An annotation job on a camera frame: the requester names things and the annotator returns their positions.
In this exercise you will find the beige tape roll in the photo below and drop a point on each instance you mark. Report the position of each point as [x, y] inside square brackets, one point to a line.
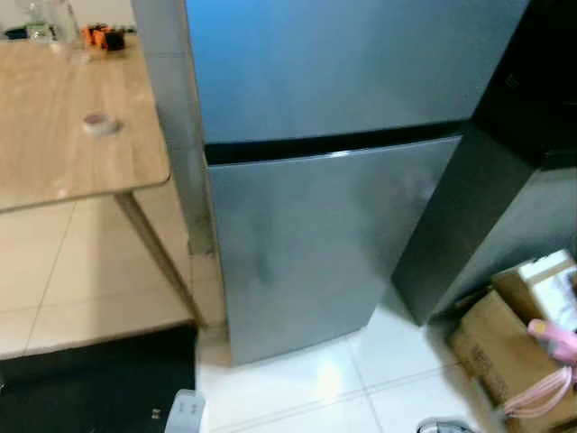
[102, 123]

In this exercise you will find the cardboard box with white label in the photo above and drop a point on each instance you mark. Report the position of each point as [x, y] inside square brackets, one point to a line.
[532, 289]

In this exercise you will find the pink hair dryer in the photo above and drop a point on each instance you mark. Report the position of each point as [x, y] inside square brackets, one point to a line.
[554, 341]

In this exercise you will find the orange and black tool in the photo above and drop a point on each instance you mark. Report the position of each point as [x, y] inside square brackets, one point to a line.
[102, 38]

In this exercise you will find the light wooden table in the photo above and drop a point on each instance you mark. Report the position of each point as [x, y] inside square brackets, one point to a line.
[54, 135]

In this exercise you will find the clear glass jar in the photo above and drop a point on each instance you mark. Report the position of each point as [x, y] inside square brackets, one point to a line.
[65, 20]

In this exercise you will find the silver two-door fridge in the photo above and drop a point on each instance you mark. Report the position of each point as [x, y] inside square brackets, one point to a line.
[361, 72]

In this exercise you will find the clear glass bottle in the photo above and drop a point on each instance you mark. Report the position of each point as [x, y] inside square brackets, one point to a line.
[36, 23]

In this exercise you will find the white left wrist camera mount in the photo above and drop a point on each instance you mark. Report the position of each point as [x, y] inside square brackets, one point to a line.
[185, 410]

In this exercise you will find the brown cardboard box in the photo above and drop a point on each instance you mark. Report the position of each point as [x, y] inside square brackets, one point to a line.
[496, 352]

